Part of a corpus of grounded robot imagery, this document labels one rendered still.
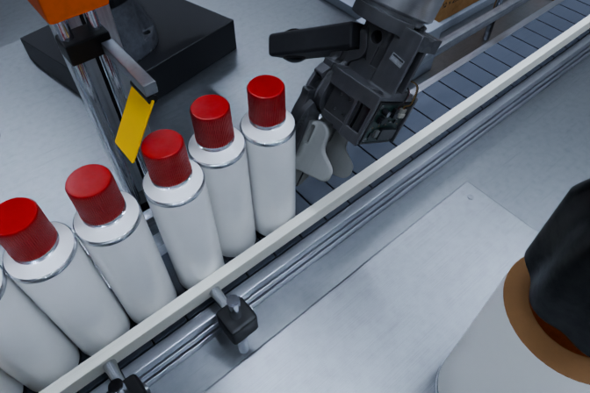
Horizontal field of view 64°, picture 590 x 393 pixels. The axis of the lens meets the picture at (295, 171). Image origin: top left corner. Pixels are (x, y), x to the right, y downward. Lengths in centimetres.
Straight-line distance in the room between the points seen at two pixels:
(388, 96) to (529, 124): 42
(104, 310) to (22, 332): 7
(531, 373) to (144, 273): 30
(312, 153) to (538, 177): 37
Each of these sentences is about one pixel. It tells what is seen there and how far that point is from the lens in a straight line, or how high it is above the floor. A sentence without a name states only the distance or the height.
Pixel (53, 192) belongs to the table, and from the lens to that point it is 73.
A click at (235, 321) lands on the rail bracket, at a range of 47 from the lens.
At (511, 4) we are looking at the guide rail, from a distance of 83.
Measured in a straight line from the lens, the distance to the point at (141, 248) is 41.
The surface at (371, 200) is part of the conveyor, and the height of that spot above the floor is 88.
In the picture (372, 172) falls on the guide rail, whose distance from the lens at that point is 57.
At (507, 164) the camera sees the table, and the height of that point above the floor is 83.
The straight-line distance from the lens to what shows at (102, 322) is 47.
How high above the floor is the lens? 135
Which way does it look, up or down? 50 degrees down
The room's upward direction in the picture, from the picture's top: straight up
